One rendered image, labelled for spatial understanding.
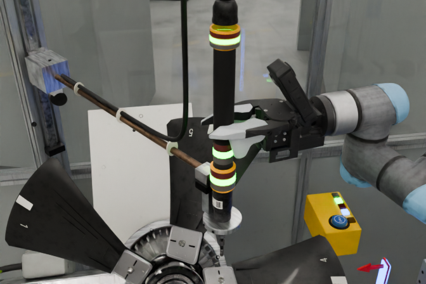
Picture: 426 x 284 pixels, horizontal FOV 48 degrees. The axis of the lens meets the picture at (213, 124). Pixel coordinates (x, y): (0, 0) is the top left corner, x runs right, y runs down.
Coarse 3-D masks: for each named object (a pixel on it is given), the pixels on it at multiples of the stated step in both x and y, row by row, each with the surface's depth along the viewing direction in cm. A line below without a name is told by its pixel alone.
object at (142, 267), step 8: (128, 256) 92; (136, 256) 91; (120, 264) 94; (128, 264) 93; (136, 264) 93; (144, 264) 92; (120, 272) 96; (136, 272) 94; (144, 272) 93; (128, 280) 96; (136, 280) 96
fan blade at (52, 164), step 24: (48, 168) 90; (24, 192) 92; (48, 192) 90; (72, 192) 89; (24, 216) 93; (48, 216) 92; (72, 216) 91; (96, 216) 90; (24, 240) 96; (48, 240) 95; (72, 240) 93; (96, 240) 91; (96, 264) 96
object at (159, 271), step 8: (160, 256) 99; (168, 256) 99; (160, 264) 94; (168, 264) 90; (176, 264) 89; (184, 264) 92; (192, 264) 99; (152, 272) 92; (160, 272) 88; (168, 272) 88; (176, 272) 88; (184, 272) 88; (192, 272) 89; (200, 272) 99; (144, 280) 98; (152, 280) 88; (160, 280) 89; (168, 280) 88; (176, 280) 88; (184, 280) 89; (192, 280) 89; (200, 280) 89
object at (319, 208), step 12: (312, 204) 133; (324, 204) 133; (336, 204) 133; (312, 216) 133; (324, 216) 129; (348, 216) 129; (312, 228) 134; (324, 228) 125; (336, 228) 125; (348, 228) 125; (360, 228) 125; (336, 240) 125; (348, 240) 126; (336, 252) 128; (348, 252) 128
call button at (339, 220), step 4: (332, 216) 127; (336, 216) 127; (340, 216) 127; (332, 220) 126; (336, 220) 126; (340, 220) 126; (344, 220) 126; (336, 224) 125; (340, 224) 125; (344, 224) 125
